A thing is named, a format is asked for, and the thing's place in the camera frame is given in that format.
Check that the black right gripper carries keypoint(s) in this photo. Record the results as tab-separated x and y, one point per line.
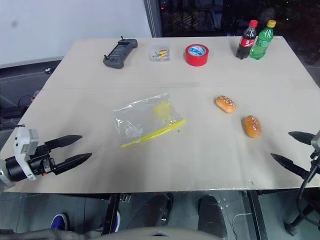
316	160

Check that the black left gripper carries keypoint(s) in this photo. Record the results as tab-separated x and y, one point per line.
40	160

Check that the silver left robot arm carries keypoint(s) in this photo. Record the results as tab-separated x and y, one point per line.
12	169

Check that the brown sesame bread roll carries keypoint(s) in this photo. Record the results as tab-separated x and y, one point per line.
253	126
225	104

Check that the clear zip bag yellow seal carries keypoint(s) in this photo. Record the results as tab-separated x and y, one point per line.
147	120

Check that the black chair base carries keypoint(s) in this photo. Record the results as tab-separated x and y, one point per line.
303	217

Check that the blue shoe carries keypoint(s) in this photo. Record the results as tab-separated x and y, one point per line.
117	221
60	221

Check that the black table leg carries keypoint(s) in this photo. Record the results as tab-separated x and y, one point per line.
253	215
112	212

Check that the dark rounded shape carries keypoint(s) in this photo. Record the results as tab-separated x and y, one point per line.
156	208
212	215

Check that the grey remote controller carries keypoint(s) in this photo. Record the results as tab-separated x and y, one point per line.
120	53

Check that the green bottle yellow cap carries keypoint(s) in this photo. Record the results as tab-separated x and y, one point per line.
261	43

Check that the cola bottle red cap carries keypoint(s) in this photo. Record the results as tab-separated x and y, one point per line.
246	42

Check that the grey rounded robot body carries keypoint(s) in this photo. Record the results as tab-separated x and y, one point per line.
160	233

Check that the clear plastic box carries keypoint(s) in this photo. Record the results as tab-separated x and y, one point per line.
161	56

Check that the small coloured parts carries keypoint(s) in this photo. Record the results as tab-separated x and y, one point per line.
160	53

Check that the red tape roll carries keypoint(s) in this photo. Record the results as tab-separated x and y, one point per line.
196	58

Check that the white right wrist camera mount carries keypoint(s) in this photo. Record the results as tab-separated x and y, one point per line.
316	141

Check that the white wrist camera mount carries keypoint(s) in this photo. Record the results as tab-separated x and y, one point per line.
316	141
23	142

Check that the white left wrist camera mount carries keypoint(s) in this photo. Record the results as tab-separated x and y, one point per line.
23	142

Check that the grey window frame post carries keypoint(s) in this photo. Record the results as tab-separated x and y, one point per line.
153	18

